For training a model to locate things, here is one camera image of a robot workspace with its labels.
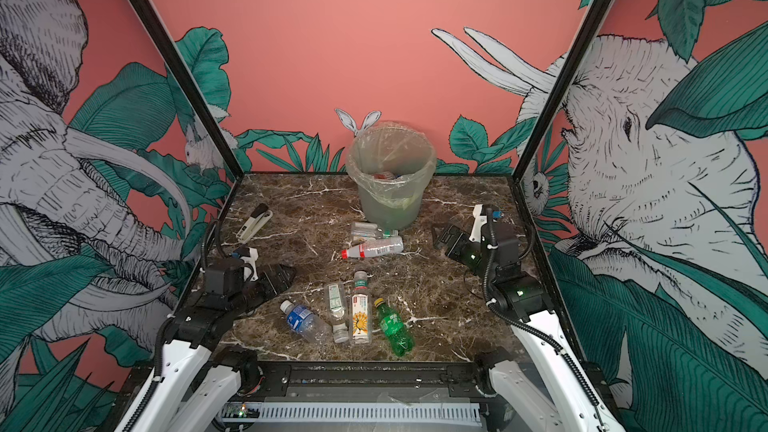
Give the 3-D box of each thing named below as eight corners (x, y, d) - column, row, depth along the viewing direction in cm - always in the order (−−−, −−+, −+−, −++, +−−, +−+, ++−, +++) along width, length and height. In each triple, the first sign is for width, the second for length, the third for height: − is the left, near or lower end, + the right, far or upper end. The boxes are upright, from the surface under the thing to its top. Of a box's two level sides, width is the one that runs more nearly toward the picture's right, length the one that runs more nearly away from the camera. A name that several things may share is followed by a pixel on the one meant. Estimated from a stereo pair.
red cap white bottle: (345, 269, 96) (343, 261, 91) (341, 256, 99) (339, 247, 95) (403, 253, 100) (404, 244, 96) (398, 240, 103) (399, 231, 99)
